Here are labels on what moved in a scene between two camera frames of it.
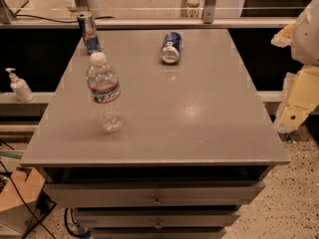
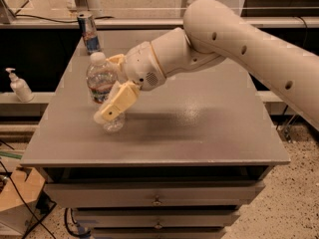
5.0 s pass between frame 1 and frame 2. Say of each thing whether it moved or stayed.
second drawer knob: stayed
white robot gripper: moved
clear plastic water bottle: stayed
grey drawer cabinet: stayed
